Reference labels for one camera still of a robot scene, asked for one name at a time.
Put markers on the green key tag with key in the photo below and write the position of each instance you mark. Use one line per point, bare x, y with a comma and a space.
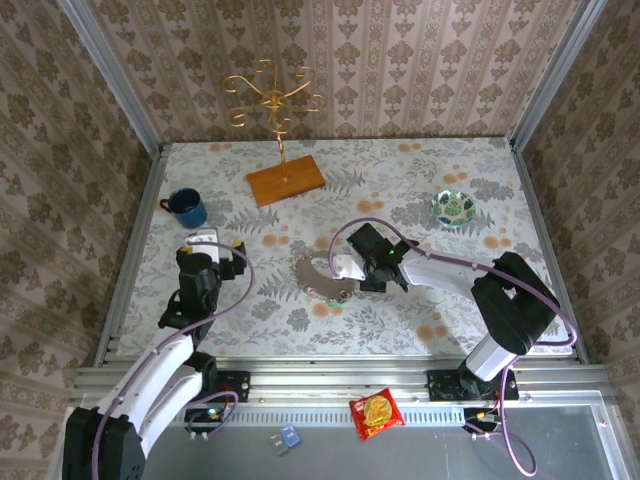
333, 303

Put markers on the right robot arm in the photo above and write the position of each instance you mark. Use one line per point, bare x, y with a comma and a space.
430, 275

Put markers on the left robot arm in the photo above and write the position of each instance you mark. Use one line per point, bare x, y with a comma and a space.
160, 380

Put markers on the dark blue mug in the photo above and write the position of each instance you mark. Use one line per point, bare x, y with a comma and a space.
187, 207

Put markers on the gold stand with wooden base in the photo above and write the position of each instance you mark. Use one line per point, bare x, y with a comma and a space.
285, 182

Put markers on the leaf-patterned bowl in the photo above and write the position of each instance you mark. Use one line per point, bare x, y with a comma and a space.
452, 207

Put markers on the left connector board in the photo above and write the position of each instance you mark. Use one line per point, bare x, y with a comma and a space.
205, 414

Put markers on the connector board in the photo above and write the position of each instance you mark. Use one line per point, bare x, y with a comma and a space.
205, 414
480, 416

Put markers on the red snack packet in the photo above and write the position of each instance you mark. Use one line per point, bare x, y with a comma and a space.
375, 412

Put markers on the right connector board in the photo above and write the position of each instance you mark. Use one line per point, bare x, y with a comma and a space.
480, 416

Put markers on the grey metal panel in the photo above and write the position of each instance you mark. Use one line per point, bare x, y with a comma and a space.
400, 455

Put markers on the small blue grey packet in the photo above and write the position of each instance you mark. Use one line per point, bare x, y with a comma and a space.
286, 439

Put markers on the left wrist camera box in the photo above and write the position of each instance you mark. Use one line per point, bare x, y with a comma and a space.
202, 245

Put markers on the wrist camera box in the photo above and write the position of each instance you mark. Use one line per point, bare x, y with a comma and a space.
350, 267
202, 245

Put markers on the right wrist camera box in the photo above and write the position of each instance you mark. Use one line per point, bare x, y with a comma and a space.
350, 267

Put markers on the aluminium side rail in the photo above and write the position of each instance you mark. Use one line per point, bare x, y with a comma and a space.
135, 245
546, 240

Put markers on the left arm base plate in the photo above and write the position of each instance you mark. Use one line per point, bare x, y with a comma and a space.
235, 385

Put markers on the aluminium front rail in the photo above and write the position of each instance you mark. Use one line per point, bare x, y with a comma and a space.
325, 385

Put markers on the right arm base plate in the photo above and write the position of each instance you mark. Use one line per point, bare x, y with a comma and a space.
440, 387

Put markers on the aluminium corner post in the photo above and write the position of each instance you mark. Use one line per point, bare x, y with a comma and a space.
555, 70
115, 75

